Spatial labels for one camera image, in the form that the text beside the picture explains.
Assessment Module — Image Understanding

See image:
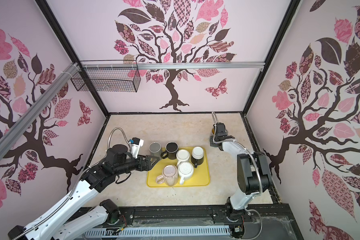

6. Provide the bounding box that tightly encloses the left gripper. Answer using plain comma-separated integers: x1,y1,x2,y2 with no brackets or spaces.
114,154,160,176

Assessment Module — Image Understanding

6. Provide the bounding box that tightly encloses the grey ceramic mug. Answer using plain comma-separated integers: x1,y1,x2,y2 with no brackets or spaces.
149,142,163,159

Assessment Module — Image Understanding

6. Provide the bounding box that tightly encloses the pink iridescent mug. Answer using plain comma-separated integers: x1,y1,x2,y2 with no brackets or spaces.
156,165,179,187

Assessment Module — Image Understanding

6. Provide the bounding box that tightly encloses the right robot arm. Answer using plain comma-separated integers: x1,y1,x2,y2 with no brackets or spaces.
210,122,272,213

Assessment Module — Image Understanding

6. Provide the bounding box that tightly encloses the black ceramic mug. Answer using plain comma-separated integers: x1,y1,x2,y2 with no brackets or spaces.
161,142,179,160

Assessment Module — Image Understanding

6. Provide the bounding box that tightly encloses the small white ceramic mug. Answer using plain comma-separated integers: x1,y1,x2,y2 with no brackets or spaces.
176,149,190,166

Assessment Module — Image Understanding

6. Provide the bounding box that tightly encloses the black mug white base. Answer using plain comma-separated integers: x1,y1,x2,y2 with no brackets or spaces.
191,147,205,168

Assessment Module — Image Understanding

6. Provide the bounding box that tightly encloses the yellow plastic tray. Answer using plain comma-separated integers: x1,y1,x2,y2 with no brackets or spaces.
146,148,210,188

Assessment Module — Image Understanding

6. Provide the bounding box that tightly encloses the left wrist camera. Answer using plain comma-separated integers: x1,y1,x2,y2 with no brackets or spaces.
130,138,144,159

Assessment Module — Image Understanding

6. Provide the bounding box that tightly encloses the white slotted cable duct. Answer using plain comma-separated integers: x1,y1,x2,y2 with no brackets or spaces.
77,226,231,240

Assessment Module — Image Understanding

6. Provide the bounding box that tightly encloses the black wire basket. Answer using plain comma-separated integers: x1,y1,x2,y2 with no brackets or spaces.
70,61,142,93

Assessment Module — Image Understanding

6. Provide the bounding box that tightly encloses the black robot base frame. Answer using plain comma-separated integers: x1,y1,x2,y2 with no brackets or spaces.
43,203,304,240

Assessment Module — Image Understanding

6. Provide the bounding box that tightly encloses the aluminium rail back wall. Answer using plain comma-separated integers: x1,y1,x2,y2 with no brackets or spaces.
81,62,265,70

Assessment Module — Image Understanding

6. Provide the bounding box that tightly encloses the aluminium rail wall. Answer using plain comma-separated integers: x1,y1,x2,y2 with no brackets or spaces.
0,63,79,161
81,62,265,70

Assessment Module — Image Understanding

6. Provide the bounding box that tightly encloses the aluminium rail left wall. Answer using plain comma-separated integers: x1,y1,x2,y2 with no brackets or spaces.
0,63,79,161

